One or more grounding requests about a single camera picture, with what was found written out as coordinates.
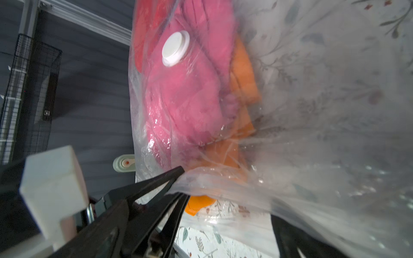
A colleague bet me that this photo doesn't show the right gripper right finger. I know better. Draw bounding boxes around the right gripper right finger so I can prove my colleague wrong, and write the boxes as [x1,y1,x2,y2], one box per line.
[271,215,347,258]

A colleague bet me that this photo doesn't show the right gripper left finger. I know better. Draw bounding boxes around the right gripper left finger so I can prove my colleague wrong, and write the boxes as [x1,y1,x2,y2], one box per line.
[51,166,189,258]

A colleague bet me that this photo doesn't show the orange trousers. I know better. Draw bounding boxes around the orange trousers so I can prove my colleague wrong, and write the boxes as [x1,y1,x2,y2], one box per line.
[183,35,262,217]

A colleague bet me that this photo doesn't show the pink trousers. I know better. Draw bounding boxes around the pink trousers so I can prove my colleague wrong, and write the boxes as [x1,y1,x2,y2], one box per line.
[143,1,239,168]

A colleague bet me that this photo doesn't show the clear plastic vacuum bag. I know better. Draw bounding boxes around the clear plastic vacuum bag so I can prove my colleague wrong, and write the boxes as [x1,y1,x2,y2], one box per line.
[129,1,413,258]

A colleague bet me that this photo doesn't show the pale green vacuum pump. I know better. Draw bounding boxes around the pale green vacuum pump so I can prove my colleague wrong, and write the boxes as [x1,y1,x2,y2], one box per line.
[112,154,136,173]

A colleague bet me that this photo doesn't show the white vacuum bag valve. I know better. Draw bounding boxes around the white vacuum bag valve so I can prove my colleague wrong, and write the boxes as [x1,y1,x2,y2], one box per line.
[161,31,190,67]

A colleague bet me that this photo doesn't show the red folded garment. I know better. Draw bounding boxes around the red folded garment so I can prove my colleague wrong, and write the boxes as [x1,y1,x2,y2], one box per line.
[132,0,166,73]

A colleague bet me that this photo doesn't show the black wire mesh basket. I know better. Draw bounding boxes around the black wire mesh basket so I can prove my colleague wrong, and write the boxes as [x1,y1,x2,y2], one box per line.
[1,34,62,165]

